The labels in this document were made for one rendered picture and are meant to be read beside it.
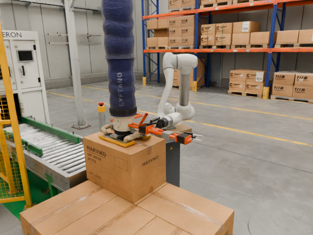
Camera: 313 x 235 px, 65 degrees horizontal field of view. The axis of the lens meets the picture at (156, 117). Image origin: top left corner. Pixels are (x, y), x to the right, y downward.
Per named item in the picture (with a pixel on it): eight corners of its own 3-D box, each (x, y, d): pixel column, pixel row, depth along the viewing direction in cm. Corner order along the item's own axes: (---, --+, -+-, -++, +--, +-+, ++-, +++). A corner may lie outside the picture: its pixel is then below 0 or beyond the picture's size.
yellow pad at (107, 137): (98, 137, 208) (98, 132, 207) (107, 134, 216) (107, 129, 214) (125, 147, 187) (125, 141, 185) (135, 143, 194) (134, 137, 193)
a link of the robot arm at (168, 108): (158, 120, 280) (157, 101, 272) (173, 119, 280) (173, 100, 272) (158, 125, 265) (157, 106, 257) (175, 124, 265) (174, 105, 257)
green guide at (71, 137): (21, 121, 401) (20, 116, 399) (28, 120, 409) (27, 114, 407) (77, 143, 302) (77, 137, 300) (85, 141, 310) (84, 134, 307)
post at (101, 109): (103, 179, 328) (97, 106, 301) (107, 177, 333) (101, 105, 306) (106, 180, 324) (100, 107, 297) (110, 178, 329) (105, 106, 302)
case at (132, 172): (86, 178, 223) (82, 137, 212) (119, 162, 253) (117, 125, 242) (133, 203, 186) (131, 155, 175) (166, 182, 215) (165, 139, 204)
